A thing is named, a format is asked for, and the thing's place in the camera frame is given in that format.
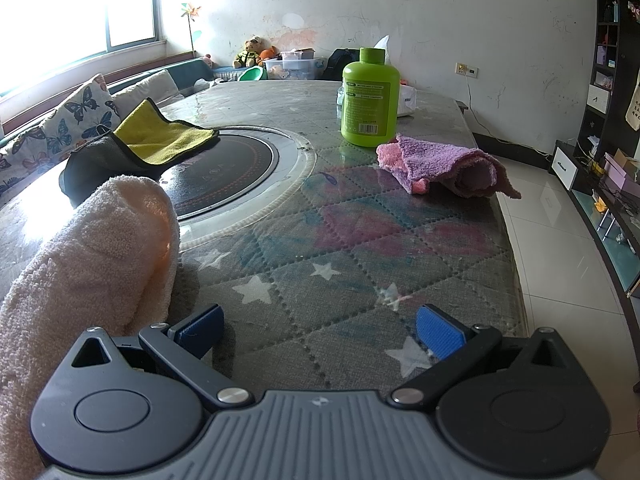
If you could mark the beige cushion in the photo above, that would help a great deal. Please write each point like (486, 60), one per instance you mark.
(145, 91)

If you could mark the pale pink towel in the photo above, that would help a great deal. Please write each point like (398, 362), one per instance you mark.
(90, 270)

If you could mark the black backpack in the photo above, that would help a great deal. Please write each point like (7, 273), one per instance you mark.
(337, 65)

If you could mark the window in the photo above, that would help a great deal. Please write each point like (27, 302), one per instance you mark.
(75, 15)

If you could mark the dark shelving unit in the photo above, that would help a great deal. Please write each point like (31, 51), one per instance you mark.
(620, 25)

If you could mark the yellow and grey microfibre cloth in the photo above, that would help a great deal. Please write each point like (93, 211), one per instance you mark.
(150, 140)

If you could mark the green plastic bottle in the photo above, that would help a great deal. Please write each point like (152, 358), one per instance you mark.
(370, 105)

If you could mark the wall socket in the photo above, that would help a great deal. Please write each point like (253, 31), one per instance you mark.
(466, 69)

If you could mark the canvas tote bag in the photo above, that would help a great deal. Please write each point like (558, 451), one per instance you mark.
(634, 107)

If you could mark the small pink plush toy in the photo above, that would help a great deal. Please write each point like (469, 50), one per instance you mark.
(208, 62)

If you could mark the colourful pinwheel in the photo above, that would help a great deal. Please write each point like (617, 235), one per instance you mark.
(191, 14)

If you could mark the white drawer cabinet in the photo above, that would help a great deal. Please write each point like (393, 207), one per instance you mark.
(565, 166)

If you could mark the white tissue pack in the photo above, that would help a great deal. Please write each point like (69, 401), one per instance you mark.
(407, 101)

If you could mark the orange plush toy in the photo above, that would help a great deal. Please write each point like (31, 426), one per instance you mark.
(269, 54)

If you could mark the purple and pink towel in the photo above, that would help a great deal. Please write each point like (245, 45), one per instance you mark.
(440, 162)

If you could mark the clear storage box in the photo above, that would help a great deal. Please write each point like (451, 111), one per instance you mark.
(295, 67)

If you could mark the blue sofa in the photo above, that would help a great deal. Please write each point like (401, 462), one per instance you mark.
(187, 72)

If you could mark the grey quilted star tablecloth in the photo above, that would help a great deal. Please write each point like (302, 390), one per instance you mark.
(360, 260)

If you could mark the pink cardboard box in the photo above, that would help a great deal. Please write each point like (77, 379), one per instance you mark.
(617, 167)

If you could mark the green plastic basin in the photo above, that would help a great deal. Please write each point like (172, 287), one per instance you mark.
(252, 76)

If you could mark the butterfly print cushion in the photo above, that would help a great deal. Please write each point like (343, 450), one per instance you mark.
(80, 120)
(20, 165)

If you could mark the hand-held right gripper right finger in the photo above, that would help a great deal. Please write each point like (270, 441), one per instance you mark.
(440, 332)

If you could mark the round black induction cooktop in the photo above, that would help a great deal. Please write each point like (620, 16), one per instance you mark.
(225, 170)

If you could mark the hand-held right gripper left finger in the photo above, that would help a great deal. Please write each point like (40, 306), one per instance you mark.
(200, 332)

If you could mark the teddy bear plush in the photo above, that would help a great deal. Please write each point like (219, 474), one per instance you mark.
(248, 54)

